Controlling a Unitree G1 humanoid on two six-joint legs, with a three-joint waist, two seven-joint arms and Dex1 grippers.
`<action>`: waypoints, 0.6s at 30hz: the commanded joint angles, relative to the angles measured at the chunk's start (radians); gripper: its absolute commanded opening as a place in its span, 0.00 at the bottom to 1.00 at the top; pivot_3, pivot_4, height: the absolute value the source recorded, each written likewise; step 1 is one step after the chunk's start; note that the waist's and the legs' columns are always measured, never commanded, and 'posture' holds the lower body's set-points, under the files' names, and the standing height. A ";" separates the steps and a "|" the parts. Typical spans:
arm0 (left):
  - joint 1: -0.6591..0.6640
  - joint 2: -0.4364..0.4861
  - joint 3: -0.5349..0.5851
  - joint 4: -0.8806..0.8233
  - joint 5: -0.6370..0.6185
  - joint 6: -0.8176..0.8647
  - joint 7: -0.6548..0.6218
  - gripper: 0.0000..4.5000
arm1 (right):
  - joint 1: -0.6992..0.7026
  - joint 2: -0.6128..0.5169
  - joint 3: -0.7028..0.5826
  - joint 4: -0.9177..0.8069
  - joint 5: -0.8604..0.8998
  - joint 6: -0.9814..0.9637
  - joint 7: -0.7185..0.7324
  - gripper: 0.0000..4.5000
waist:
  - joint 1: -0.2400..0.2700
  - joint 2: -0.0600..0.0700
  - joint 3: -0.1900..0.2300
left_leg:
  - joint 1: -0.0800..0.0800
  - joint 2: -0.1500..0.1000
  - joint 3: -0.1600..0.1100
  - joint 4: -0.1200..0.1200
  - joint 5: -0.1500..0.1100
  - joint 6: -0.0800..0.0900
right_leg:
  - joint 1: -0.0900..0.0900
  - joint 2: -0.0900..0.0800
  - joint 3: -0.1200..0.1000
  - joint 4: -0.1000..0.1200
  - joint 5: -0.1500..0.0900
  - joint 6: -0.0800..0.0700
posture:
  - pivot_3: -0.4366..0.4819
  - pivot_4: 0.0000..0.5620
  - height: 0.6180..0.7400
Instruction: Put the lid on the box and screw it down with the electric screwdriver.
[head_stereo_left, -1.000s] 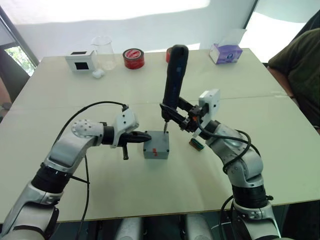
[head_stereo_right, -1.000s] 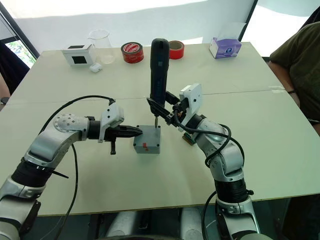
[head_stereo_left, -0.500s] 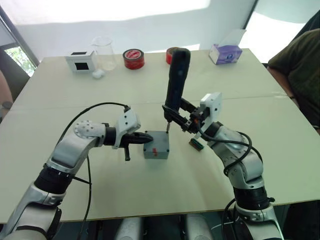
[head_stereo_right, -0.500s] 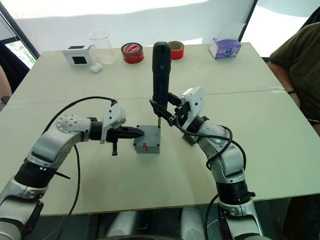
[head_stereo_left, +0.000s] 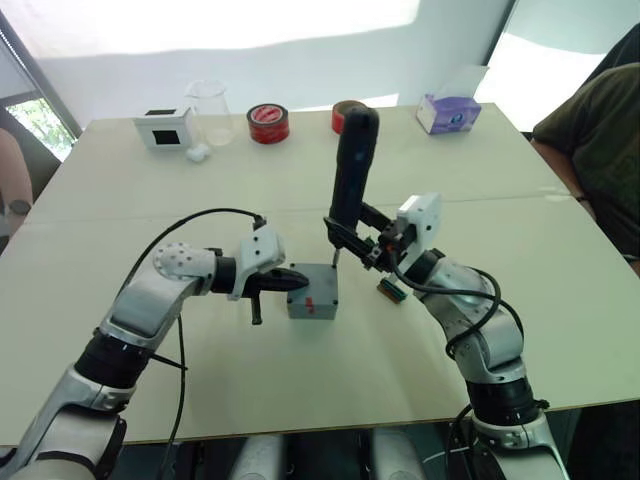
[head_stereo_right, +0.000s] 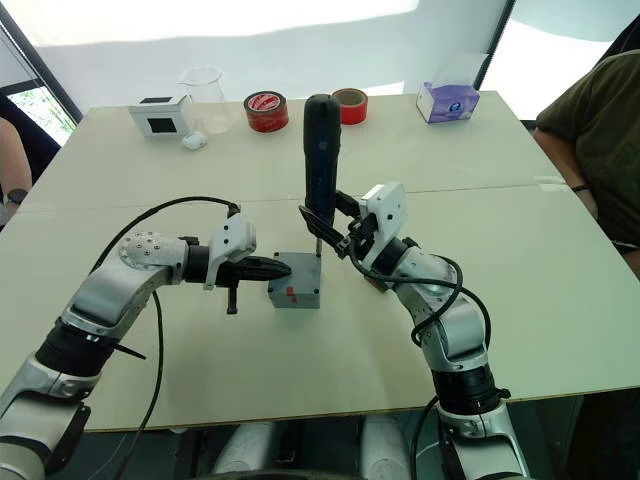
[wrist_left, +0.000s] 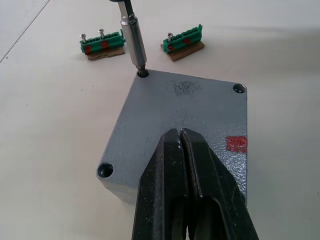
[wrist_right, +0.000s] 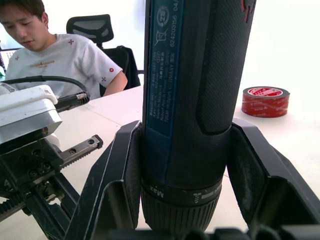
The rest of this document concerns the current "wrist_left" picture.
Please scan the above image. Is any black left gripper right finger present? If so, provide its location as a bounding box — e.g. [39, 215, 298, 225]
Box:
[179, 127, 261, 240]

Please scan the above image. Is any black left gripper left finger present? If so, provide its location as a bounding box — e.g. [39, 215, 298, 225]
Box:
[131, 127, 201, 240]

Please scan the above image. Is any grey metal box lid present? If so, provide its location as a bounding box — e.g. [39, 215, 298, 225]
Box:
[96, 68, 249, 208]

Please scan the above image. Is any electric screwdriver with silver bit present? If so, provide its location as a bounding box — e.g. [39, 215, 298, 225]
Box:
[109, 0, 149, 77]

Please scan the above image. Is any red sticker on lid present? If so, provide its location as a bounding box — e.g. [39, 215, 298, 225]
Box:
[225, 136, 248, 153]

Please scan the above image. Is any green plastic screw holder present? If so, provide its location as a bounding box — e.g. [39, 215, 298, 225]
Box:
[79, 28, 126, 55]
[162, 23, 204, 54]

